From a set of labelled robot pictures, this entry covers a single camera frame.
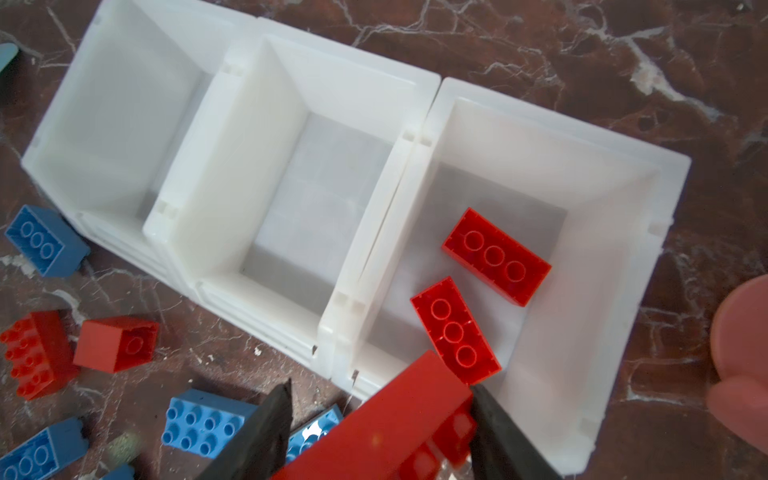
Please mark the small red lego brick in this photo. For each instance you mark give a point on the small red lego brick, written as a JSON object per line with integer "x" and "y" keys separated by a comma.
{"x": 115, "y": 344}

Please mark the pink toy watering can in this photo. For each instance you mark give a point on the pink toy watering can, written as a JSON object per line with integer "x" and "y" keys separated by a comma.
{"x": 738, "y": 345}

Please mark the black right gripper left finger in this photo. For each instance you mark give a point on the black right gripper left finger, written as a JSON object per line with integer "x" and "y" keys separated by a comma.
{"x": 258, "y": 450}

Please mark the light blue toy trowel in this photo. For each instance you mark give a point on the light blue toy trowel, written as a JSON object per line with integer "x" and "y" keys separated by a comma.
{"x": 8, "y": 53}

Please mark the white middle sorting bin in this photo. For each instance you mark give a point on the white middle sorting bin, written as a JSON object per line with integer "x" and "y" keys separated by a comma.
{"x": 272, "y": 205}

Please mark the blue lego brick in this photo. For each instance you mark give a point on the blue lego brick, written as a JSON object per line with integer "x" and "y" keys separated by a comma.
{"x": 47, "y": 241}
{"x": 203, "y": 423}
{"x": 46, "y": 453}
{"x": 308, "y": 434}

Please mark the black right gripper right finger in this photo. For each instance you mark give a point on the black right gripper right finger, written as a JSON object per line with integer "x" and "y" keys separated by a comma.
{"x": 499, "y": 449}

